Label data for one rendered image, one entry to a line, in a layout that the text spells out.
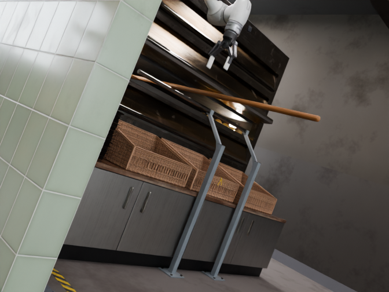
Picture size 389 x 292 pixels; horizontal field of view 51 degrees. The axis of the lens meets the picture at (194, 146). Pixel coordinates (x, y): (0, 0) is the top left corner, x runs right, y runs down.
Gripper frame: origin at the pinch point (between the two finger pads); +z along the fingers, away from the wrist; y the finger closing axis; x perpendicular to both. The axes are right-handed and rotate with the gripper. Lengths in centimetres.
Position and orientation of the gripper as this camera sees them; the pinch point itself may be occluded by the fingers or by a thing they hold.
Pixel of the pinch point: (217, 66)
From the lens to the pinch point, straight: 227.4
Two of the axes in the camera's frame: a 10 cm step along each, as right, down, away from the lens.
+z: -3.9, 9.2, -0.9
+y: 6.5, 2.0, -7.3
